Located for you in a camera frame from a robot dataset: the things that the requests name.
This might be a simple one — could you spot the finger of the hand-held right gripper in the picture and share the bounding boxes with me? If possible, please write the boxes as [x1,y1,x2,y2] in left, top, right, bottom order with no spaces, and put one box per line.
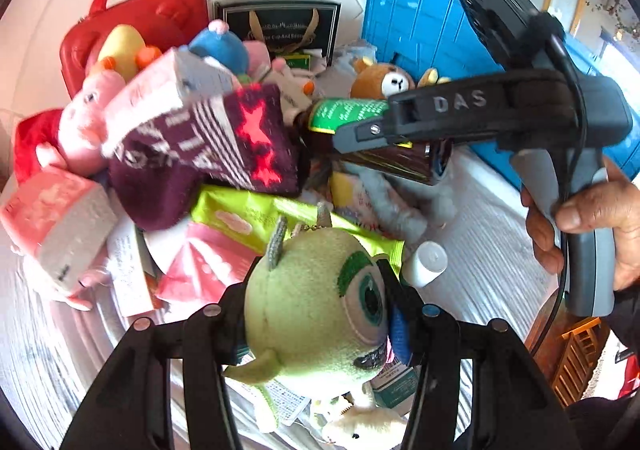
[331,116,416,156]

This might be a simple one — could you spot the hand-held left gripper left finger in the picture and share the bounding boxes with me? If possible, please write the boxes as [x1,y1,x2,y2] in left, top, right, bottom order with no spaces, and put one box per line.
[60,280,251,450]

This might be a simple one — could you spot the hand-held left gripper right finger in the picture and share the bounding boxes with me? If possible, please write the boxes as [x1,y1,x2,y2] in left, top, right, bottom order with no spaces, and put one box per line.
[377,257,568,450]

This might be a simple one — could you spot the brown bottle green label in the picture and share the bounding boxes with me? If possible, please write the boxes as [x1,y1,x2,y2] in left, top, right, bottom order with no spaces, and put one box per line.
[295,97,453,186]

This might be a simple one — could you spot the green one-eyed monster plush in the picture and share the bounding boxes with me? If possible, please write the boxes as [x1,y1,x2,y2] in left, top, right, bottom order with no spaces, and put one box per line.
[222,215,406,433]

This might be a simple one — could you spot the blue plastic crate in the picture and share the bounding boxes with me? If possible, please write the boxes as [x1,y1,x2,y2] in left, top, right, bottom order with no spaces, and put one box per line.
[361,0,640,191]

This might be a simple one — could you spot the round wooden desktop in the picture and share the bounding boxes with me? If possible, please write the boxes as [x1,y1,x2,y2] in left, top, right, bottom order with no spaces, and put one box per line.
[522,295,563,371]

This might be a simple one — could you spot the person's right hand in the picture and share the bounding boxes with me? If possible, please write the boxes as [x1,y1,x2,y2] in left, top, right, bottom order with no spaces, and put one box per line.
[521,157,640,292]

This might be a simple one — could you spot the teal white small box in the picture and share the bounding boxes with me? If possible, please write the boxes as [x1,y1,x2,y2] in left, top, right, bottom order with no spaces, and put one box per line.
[372,365,418,418]

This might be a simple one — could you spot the brown bear plush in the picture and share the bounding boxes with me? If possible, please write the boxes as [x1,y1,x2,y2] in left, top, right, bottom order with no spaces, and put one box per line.
[350,57,451,101]

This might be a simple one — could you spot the pink packet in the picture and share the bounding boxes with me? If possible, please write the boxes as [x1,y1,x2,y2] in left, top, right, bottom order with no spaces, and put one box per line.
[157,222,261,306]

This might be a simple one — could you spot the white plastic bottle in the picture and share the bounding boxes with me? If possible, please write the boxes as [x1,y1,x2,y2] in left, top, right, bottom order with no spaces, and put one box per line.
[402,240,448,288]

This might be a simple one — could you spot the grey fluffy plush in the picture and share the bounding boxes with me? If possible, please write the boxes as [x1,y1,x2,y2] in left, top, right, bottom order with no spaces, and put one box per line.
[350,170,456,241]

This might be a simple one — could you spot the white plush orange beak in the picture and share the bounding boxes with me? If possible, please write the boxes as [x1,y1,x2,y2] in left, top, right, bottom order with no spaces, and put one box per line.
[260,57,316,111]

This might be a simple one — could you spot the white small plush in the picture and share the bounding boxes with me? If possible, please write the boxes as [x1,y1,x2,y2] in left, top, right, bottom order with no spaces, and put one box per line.
[320,395,408,450]

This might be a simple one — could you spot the white printed box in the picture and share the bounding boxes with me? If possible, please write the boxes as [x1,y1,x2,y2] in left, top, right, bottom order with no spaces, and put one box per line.
[107,220,161,318]

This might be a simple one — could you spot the green wipes packet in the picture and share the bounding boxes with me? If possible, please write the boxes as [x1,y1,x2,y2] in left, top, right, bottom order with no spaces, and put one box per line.
[190,185,406,276]

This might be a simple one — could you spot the pink small plush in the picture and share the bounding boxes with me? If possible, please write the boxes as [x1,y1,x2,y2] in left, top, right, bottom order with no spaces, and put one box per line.
[245,41,273,81]

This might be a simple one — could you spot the purple sock red stars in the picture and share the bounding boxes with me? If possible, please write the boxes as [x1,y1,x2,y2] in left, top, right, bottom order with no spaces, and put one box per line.
[102,82,303,231]

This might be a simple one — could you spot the black gift bag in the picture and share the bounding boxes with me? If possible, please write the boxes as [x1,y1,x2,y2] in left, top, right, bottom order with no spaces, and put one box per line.
[214,0,342,68]

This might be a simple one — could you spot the blue plush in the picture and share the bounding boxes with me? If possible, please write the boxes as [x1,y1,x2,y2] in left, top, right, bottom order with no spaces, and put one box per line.
[189,20,249,76]

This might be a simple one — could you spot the wooden chair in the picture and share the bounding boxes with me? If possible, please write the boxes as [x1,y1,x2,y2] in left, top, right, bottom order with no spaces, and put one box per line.
[550,320,616,406]

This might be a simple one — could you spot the pink white tissue pack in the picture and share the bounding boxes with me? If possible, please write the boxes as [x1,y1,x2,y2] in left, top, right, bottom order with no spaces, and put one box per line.
[0,165,118,288]

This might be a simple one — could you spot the pink white carton box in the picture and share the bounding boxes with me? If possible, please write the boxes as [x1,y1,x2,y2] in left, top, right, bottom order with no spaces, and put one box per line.
[102,47,241,131]

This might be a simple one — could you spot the red toy suitcase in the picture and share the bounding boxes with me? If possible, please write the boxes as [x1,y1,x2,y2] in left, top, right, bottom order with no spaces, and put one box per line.
[59,0,210,98]

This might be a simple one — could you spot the pink pig plush orange dress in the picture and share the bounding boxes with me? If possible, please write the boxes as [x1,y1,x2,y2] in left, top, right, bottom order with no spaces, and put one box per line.
[35,70,128,176]

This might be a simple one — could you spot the yellow plush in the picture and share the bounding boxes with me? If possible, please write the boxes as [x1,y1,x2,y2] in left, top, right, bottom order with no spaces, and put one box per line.
[97,25,163,81]

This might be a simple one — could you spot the red plush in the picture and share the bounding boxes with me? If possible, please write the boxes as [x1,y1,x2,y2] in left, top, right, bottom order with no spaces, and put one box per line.
[14,110,66,181]

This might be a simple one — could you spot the black cable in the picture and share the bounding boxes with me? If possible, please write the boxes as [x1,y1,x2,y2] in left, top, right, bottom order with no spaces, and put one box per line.
[525,25,588,361]

